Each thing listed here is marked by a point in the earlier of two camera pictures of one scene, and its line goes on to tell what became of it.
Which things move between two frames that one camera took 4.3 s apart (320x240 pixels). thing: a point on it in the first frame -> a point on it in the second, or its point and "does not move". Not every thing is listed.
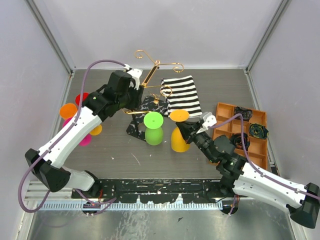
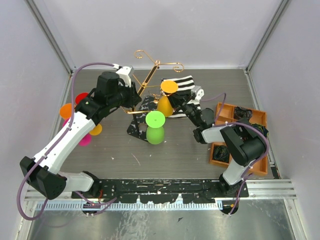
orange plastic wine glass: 68,110 does not move
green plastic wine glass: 154,129 does not move
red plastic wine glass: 85,96 does not move
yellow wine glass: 178,142 -> 165,108
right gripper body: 202,141 -> 189,109
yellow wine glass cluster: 96,131 does not move
